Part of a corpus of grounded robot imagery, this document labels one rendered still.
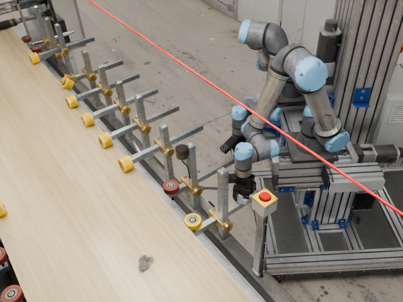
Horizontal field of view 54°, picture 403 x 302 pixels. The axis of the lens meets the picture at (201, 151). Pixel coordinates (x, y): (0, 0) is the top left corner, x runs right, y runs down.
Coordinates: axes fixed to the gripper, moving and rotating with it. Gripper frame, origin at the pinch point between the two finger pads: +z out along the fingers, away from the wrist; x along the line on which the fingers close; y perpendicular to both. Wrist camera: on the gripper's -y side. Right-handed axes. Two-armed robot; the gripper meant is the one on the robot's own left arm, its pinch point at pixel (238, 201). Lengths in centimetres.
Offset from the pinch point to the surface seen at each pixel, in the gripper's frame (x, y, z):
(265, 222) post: -17.2, 21.8, -17.2
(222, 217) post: -9.1, -3.5, 4.4
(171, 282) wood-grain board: -50, -3, 2
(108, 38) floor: 237, -330, 91
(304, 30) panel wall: 313, -86, 60
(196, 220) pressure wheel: -18.6, -11.6, 1.6
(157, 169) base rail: 14, -63, 22
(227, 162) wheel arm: 26.4, -21.1, 5.9
